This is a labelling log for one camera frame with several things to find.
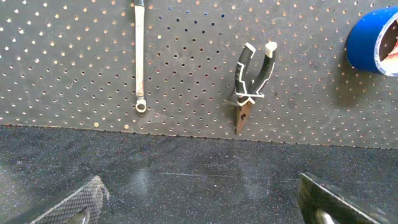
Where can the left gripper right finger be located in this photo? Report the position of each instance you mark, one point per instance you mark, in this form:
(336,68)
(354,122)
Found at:
(323,199)

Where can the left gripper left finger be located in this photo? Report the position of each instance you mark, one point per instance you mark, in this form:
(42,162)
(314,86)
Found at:
(77,199)

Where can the black and white pliers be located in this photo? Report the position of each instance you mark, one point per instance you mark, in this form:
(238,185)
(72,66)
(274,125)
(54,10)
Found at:
(242,71)

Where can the roll of blue tape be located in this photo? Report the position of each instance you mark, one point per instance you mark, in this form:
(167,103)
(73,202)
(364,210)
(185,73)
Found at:
(362,43)

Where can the wrench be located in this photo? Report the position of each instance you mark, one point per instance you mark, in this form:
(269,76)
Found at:
(140,46)

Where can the black pegboard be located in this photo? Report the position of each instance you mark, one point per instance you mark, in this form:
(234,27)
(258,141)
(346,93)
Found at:
(77,62)

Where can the metal hook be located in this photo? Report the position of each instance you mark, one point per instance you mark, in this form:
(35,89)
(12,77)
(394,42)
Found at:
(258,95)

